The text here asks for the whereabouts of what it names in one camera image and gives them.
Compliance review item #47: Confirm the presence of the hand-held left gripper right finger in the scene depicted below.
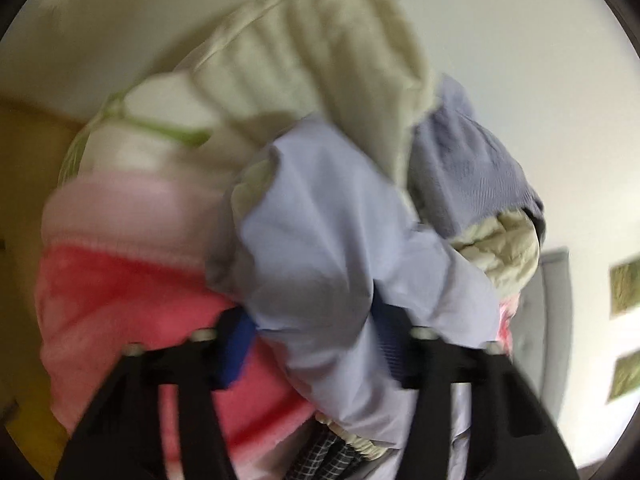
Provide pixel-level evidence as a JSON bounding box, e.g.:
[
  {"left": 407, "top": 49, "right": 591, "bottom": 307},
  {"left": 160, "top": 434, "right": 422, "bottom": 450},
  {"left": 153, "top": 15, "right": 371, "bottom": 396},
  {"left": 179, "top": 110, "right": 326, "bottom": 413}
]
[{"left": 374, "top": 304, "right": 582, "bottom": 480}]

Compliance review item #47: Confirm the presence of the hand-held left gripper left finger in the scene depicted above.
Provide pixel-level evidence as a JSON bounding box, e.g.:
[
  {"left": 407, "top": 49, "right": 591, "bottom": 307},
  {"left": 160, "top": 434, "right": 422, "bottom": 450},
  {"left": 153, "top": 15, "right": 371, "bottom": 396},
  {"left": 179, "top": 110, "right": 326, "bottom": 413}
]
[{"left": 54, "top": 309, "right": 258, "bottom": 480}]

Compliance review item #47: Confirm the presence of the lavender padded jacket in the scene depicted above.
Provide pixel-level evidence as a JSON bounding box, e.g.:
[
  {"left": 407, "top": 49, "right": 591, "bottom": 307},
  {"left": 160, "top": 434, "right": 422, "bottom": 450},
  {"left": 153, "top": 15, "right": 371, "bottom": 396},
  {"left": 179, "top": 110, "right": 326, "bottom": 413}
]
[{"left": 192, "top": 0, "right": 548, "bottom": 480}]

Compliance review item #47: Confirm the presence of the dark plaid cloth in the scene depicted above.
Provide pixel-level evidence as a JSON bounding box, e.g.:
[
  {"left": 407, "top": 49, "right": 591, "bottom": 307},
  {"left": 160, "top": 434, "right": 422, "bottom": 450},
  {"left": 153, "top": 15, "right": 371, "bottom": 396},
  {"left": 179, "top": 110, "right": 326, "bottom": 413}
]
[{"left": 294, "top": 427, "right": 373, "bottom": 480}]

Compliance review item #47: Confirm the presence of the pink printed blanket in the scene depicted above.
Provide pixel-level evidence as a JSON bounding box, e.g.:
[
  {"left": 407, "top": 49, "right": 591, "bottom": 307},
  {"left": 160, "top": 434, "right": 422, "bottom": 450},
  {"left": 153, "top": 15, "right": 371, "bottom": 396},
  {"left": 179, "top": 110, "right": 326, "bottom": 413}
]
[{"left": 34, "top": 167, "right": 517, "bottom": 468}]

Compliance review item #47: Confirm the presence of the grey padded headboard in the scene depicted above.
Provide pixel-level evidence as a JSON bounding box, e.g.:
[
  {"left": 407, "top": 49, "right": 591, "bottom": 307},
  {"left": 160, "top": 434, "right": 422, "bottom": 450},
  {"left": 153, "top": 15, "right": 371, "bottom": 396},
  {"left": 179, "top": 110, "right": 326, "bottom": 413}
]
[{"left": 517, "top": 249, "right": 573, "bottom": 413}]

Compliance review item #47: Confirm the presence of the white cloth with green trim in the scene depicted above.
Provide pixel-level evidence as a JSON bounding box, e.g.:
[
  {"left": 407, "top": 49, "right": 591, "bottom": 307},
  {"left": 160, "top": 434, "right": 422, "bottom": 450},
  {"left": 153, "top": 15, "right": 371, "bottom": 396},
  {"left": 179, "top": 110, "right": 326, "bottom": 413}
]
[{"left": 59, "top": 74, "right": 238, "bottom": 192}]

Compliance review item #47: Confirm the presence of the green wall picture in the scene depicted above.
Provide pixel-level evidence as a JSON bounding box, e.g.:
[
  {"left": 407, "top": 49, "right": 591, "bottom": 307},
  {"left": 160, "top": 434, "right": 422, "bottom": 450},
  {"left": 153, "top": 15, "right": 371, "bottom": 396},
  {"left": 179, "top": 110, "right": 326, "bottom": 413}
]
[
  {"left": 606, "top": 352, "right": 640, "bottom": 405},
  {"left": 608, "top": 256, "right": 640, "bottom": 321}
]

